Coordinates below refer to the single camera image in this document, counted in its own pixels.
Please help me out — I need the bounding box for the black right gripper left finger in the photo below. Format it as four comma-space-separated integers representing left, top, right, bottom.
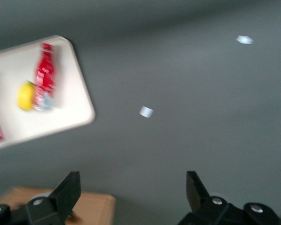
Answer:
0, 171, 81, 225

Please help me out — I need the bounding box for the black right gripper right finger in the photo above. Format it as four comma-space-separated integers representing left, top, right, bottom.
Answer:
177, 171, 281, 225

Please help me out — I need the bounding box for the red coke bottle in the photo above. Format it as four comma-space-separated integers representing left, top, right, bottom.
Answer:
32, 42, 58, 112

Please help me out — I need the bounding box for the white plastic tray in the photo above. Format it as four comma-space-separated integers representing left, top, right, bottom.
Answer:
0, 35, 96, 151

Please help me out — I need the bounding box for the wooden box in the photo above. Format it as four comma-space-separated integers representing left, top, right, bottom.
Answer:
0, 186, 117, 225

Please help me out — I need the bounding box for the white tape piece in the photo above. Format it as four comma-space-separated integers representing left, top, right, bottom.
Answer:
139, 105, 154, 119
236, 35, 254, 45

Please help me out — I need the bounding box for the yellow lemon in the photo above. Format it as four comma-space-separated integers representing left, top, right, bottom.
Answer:
16, 81, 36, 111

